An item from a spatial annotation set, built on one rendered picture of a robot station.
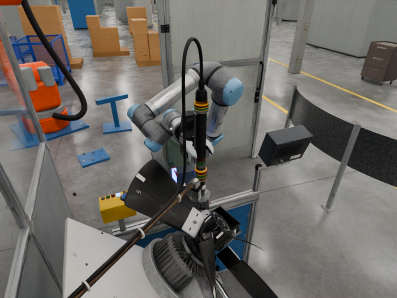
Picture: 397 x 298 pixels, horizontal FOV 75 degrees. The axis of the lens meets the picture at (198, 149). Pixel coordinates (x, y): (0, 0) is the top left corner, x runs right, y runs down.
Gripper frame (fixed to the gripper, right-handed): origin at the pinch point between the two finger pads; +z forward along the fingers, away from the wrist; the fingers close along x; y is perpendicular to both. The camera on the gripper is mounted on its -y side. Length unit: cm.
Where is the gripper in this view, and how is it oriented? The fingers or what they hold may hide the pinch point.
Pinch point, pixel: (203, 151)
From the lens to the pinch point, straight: 81.6
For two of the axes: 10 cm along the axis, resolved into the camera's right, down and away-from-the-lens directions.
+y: 0.0, 8.5, 5.2
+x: -9.3, 2.0, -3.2
